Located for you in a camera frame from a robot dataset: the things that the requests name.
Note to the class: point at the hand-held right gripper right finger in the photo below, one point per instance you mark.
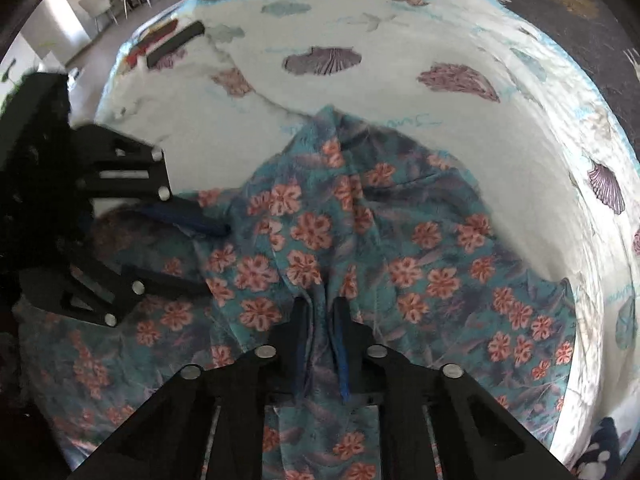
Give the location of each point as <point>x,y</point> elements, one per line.
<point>342,345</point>

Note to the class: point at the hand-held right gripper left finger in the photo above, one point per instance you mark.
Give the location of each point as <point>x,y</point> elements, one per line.
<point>300,340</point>

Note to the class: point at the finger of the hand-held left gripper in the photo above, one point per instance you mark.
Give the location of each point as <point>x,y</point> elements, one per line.
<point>200,220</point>
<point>130,285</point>

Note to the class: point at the teal floral shirt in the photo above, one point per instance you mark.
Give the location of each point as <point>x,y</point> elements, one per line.
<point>380,270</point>

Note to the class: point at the white dining chair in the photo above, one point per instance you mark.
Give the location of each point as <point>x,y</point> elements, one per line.
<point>107,2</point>

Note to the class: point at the white seashell print quilt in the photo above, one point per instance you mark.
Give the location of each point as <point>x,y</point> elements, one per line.
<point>380,85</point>

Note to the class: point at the navy star print garment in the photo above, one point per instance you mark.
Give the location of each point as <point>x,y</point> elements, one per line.
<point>602,452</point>

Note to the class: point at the dark deer print headboard cover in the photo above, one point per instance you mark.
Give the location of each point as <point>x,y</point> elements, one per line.
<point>570,15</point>

